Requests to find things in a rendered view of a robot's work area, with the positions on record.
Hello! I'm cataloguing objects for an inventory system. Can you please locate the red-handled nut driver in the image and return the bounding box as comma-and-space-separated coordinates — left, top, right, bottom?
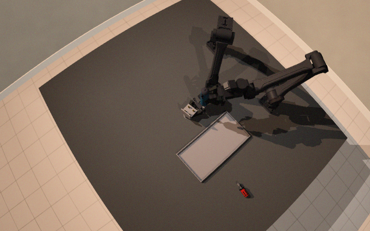
237, 183, 249, 197

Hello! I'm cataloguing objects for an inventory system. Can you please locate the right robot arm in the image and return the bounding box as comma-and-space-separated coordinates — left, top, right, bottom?
205, 15, 235, 89

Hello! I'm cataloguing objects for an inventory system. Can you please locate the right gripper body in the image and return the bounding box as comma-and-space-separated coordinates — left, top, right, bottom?
192, 97, 206, 113

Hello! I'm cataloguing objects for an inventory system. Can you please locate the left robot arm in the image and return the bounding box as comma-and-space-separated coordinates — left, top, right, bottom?
222, 51, 329, 113

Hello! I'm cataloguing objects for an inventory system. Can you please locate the blue nut driver barrel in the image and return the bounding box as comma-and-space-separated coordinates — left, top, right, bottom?
200, 87, 210, 109

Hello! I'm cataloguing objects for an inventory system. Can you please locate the beige rectangular tray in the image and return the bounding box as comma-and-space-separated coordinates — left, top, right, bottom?
176, 111, 250, 182

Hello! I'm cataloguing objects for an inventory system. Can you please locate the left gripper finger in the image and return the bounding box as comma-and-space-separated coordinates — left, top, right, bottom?
204, 97, 220, 105
209, 85, 217, 94

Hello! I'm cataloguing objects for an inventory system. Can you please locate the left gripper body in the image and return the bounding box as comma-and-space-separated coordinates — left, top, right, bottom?
215, 83, 226, 106

